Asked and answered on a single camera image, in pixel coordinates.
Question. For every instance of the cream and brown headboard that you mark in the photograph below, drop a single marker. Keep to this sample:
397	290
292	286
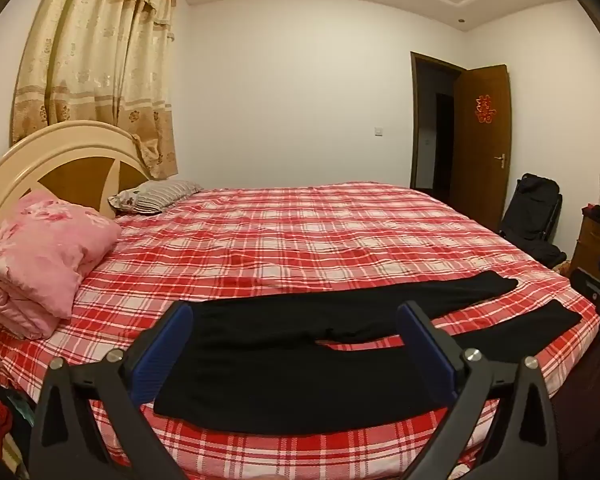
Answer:
87	170

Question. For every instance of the pink floral quilt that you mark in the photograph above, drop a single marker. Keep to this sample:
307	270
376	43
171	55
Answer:
35	255

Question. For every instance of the black pants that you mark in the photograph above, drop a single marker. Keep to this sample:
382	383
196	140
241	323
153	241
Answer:
290	355

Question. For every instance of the wooden cabinet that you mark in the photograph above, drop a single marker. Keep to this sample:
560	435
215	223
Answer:
597	247

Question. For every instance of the beige patterned curtain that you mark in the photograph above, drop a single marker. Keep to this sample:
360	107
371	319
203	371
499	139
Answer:
100	60

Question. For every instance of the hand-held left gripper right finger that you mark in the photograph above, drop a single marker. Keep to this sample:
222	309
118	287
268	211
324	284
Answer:
425	355

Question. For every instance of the black folding chair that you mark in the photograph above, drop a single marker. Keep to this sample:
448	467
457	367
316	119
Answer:
532	220

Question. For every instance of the brown wooden door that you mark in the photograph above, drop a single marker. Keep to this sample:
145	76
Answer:
481	150

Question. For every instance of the bed with red plaid sheet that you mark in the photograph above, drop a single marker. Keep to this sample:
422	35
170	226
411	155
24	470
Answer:
305	235

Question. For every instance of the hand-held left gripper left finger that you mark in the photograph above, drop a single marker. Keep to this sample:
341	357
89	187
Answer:
162	355

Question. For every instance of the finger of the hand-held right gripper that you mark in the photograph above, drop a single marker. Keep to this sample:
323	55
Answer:
587	285

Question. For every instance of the red paper door decoration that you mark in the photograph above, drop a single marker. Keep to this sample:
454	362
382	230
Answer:
485	109

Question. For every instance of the striped pillow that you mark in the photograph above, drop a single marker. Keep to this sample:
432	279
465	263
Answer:
155	195

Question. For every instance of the pile of dark clothes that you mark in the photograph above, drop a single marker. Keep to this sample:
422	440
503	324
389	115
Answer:
0	425

